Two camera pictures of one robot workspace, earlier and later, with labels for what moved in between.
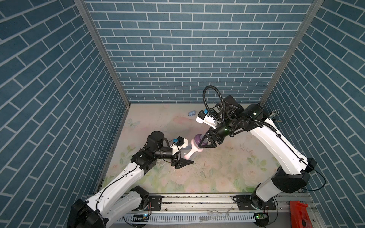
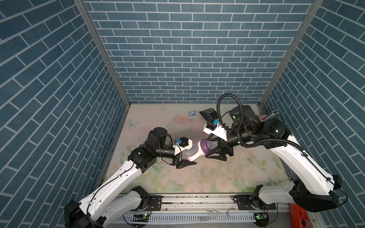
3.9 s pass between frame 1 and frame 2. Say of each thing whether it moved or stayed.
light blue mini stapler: stayed
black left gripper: stayed
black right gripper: moved
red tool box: stayed
